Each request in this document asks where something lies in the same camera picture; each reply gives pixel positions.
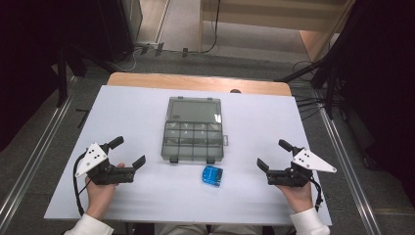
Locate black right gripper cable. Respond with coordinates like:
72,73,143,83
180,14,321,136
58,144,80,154
308,175,324,213

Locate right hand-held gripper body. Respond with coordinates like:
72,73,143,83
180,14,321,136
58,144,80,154
265,146,338,188

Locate small black angled tool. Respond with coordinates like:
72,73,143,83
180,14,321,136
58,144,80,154
75,108,91,129

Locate small blue plastic packet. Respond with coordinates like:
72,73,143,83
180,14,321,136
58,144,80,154
201,164,224,188

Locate person's left hand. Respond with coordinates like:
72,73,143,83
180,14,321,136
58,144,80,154
84,163,126,220

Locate metal floor rail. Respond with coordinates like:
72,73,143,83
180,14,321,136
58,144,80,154
316,106,384,235
0,75,80,226

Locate person's right hand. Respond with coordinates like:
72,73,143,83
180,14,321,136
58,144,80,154
275,177,315,214

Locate black hanging cable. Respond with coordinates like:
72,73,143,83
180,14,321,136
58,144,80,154
195,0,222,55

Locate black curtain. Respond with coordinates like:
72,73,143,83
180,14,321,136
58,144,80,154
0,0,135,152
332,0,415,200

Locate black floor cables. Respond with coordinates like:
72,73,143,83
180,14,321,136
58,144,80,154
291,60,325,121

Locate wooden furniture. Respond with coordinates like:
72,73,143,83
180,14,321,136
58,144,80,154
198,0,357,64

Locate person's legs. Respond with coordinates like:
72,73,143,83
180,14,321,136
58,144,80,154
154,223,263,235

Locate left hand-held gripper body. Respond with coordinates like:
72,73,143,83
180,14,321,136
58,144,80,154
74,142,136,186

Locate grey clear plastic organizer box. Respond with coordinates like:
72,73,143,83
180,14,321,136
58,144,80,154
160,95,230,165

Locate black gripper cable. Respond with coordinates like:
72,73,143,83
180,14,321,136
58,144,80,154
308,175,324,213
72,152,93,217

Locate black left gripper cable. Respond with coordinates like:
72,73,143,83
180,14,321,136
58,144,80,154
72,152,93,217

